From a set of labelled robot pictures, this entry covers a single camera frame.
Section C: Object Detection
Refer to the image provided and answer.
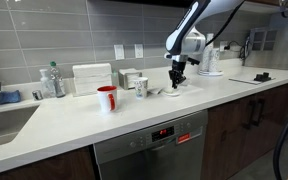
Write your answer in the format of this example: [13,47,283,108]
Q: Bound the tall stack printed paper cups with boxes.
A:
[199,32,216,73]

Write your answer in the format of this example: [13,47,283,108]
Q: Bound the clear bottle green cap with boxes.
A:
[49,60,67,99]

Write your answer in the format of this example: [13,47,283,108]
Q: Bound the white mug red handle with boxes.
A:
[96,85,119,113]

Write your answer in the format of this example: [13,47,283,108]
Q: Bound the thick black cable bundle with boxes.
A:
[272,95,288,180]

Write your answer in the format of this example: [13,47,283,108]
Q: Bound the black wall power cord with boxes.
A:
[226,35,252,66]

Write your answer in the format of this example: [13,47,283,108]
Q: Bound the white wall outlet with plug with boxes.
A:
[219,40,231,53]

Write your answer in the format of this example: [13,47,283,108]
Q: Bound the white light switch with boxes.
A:
[113,44,126,61]

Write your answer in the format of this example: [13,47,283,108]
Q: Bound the short stack printed paper cups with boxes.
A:
[210,48,222,73]

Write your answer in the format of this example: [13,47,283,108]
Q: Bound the small sachet packet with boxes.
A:
[147,87,164,95]

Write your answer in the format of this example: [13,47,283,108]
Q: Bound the grey framed wall panel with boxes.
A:
[248,27,278,53]

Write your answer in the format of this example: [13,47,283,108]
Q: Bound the printed paper cup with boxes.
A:
[133,76,149,100]

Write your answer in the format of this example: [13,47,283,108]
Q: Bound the small metal can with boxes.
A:
[31,89,44,101]

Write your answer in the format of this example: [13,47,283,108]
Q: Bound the stack of white paper towels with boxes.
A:
[72,62,113,97]

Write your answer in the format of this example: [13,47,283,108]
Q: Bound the white round tray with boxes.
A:
[197,69,224,77]

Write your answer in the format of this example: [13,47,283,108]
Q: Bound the dark upper cabinet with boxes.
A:
[107,0,198,8]

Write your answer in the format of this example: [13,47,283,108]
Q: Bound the black block object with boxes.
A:
[253,72,272,83]

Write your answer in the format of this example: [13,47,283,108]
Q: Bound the small white saucer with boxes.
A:
[162,87,183,97]

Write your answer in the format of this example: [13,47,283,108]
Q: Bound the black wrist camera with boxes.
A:
[187,57,201,66]

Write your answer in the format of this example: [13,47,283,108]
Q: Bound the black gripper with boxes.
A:
[168,61,188,90]

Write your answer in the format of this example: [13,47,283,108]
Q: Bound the stainless steel dishwasher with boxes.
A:
[93,109,209,180]

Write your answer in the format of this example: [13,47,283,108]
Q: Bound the grey napkin dispenser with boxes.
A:
[118,68,143,91]

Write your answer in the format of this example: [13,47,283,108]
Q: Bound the wooden base cabinet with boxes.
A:
[200,79,288,180]
[0,146,97,180]

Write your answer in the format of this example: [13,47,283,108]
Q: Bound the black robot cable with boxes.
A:
[205,0,249,48]

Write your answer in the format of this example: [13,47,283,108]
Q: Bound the clear soap dispenser bottle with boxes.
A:
[39,68,56,99]

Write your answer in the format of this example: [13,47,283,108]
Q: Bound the blue sponge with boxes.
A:
[0,89,22,105]

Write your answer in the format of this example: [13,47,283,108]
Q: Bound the undermount kitchen sink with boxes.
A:
[0,105,40,150]

